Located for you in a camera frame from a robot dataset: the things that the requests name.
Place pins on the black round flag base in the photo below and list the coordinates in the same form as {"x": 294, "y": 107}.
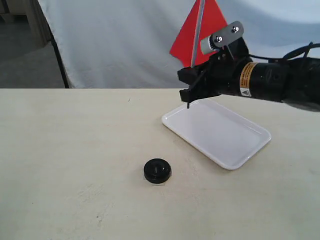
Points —
{"x": 157, "y": 171}

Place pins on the white plastic tray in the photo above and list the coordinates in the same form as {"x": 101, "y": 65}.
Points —
{"x": 222, "y": 135}

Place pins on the red flag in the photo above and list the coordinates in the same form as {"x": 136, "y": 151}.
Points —
{"x": 204, "y": 19}

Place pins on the metal bracket with motor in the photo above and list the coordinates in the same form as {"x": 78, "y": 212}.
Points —
{"x": 223, "y": 37}

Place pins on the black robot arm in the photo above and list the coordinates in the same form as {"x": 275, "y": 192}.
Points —
{"x": 293, "y": 79}

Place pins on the white backdrop cloth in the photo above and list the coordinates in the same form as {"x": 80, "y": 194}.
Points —
{"x": 126, "y": 43}

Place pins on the wooden furniture in background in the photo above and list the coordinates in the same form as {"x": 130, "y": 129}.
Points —
{"x": 30, "y": 10}

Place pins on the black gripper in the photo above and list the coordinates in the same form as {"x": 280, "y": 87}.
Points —
{"x": 230, "y": 70}

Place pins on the black stand pole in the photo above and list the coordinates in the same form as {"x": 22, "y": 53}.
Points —
{"x": 60, "y": 62}

